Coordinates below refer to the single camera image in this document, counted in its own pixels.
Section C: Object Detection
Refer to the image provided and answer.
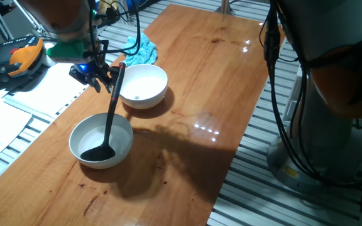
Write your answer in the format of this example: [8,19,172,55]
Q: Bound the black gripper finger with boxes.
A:
[86,78,103,94]
[104,65,121,94]

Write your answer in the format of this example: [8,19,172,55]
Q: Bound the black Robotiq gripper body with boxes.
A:
[69,61,108,84]

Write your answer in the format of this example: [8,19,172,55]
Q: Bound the black ladle with red accents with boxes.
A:
[80,62,127,163]

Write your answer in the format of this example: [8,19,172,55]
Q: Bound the white ceramic bowl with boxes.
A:
[119,63,169,110]
[69,112,134,170]

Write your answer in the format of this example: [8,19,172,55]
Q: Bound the teal terry cloth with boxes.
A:
[123,32,158,68]

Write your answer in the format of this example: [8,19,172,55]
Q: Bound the white computer mouse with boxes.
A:
[42,41,58,67]

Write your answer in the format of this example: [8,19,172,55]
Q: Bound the orange black teach pendant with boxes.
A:
[0,35,45,84]

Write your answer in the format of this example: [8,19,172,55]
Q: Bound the yellow snack packet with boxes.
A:
[96,0,121,18]

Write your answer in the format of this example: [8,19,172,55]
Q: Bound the glossy wooden board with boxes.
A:
[0,3,287,226]

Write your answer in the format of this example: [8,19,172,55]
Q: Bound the aluminium frame post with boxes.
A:
[214,0,236,16]

